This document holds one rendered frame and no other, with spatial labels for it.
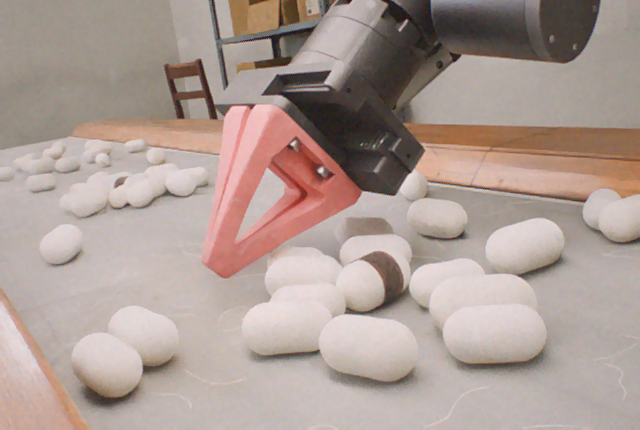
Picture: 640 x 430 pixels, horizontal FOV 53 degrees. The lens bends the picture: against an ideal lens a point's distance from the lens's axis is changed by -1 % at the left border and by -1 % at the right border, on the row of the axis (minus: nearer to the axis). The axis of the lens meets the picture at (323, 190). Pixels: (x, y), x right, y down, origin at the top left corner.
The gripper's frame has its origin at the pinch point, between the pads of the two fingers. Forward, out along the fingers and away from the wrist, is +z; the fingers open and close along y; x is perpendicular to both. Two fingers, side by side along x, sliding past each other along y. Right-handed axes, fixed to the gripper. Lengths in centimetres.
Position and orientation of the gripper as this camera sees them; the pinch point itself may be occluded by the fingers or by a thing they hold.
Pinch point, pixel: (223, 256)
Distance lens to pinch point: 31.1
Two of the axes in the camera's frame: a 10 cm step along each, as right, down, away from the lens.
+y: 5.7, 1.0, -8.2
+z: -5.3, 8.0, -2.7
